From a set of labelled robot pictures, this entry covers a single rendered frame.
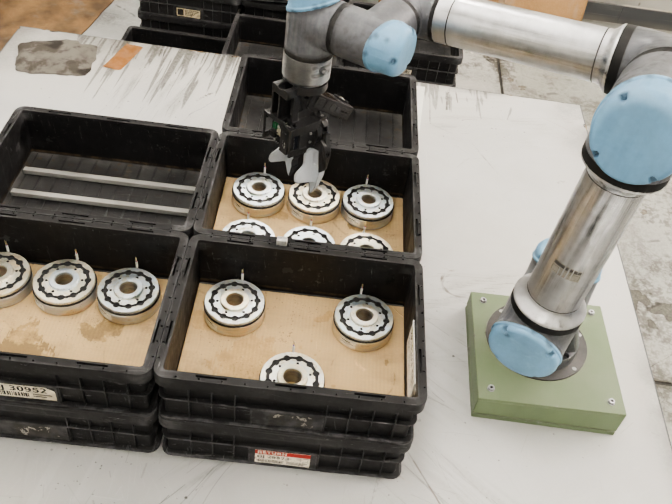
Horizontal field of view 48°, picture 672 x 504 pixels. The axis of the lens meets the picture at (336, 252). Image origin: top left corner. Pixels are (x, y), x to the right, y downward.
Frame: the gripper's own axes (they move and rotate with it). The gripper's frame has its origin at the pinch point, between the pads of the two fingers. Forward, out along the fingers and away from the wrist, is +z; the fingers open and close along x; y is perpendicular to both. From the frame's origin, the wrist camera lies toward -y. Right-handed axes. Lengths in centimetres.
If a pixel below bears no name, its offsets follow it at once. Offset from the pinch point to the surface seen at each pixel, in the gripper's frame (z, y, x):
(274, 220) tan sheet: 16.7, -1.3, -8.4
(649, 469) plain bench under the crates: 31, -26, 68
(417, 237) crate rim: 6.9, -12.3, 17.9
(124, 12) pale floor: 90, -92, -236
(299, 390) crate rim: 8.8, 24.9, 30.7
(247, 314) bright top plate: 15.1, 18.7, 9.9
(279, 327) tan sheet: 17.9, 14.3, 13.4
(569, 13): 72, -269, -106
